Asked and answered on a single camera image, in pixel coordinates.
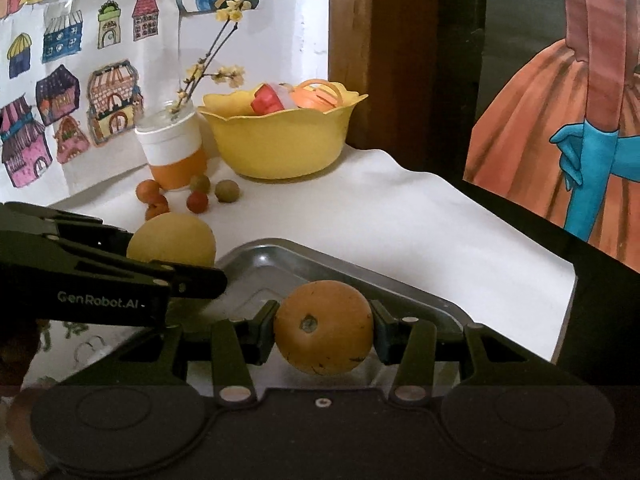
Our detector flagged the small striped orange melon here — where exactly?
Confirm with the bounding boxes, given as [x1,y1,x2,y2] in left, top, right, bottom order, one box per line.
[273,280,373,376]

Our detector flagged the yellow lemon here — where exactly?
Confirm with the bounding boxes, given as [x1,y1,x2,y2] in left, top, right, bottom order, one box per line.
[126,212,216,268]

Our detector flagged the red cherry tomato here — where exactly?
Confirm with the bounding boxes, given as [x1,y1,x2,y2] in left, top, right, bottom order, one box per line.
[186,191,209,214]

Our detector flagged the olive green small fruit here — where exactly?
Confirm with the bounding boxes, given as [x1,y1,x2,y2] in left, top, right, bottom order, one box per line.
[189,174,212,195]

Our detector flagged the left hand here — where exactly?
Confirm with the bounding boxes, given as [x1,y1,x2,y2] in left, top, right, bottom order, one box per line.
[0,320,42,396]

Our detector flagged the metal tray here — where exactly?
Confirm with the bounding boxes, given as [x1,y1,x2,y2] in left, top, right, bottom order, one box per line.
[22,237,475,401]

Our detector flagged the white printed table cloth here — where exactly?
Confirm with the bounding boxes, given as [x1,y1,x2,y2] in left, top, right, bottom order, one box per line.
[24,148,576,393]

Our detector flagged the white orange glass jar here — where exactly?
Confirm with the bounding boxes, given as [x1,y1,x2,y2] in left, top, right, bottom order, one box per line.
[134,101,207,191]

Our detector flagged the houses drawing paper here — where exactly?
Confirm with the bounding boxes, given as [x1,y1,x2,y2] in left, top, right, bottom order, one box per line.
[1,0,186,205]

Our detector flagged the yellow plastic bowl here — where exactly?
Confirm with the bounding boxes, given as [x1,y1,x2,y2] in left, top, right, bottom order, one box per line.
[198,82,367,180]

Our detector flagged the red plastic toy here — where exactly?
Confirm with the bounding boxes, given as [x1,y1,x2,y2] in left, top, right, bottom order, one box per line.
[250,84,285,116]

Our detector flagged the lady in orange dress poster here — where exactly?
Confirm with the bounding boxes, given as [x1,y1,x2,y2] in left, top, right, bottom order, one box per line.
[464,0,639,269]

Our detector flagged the orange plastic toy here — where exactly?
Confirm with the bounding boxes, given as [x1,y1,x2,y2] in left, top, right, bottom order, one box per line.
[290,79,344,113]

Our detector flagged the yellow flower branch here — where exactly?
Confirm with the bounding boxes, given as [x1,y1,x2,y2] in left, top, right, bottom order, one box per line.
[166,0,252,122]

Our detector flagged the brown wooden door frame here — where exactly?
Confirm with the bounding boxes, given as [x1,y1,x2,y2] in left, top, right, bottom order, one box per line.
[329,0,438,170]

